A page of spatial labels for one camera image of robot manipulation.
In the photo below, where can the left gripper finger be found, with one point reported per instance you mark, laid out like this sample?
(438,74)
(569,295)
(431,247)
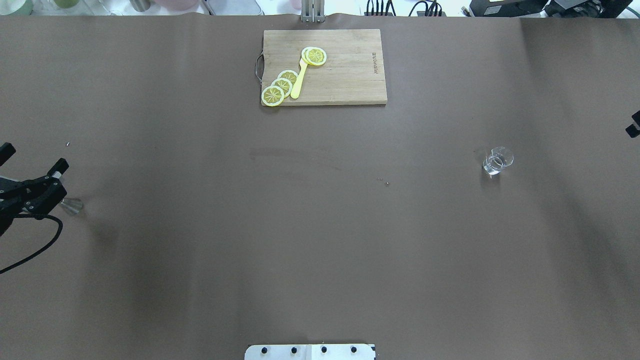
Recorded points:
(7,151)
(58,169)

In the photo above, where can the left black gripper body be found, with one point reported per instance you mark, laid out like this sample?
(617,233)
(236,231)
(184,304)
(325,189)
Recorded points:
(36,194)

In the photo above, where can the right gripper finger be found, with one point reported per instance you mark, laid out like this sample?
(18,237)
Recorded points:
(633,130)

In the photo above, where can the steel double jigger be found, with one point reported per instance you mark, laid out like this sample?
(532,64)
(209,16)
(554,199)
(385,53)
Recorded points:
(72,206)

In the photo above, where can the clear glass measuring cup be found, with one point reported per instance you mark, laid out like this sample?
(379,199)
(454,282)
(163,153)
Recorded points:
(499,159)

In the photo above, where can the small steel cup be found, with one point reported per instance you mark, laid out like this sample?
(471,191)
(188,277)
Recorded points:
(140,6)

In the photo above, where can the kitchen scale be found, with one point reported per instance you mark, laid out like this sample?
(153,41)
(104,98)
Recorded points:
(233,7)

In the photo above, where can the lemon slice on pick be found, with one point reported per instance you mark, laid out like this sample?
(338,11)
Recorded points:
(314,56)

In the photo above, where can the wooden cutting board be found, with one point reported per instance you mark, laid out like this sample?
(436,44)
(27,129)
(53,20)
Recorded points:
(354,73)

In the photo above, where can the lemon slice near handle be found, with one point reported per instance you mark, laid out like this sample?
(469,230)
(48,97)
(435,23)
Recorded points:
(272,96)

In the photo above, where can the aluminium frame post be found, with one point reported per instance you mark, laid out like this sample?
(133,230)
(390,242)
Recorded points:
(313,11)

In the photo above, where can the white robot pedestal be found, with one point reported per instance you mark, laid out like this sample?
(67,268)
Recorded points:
(319,351)

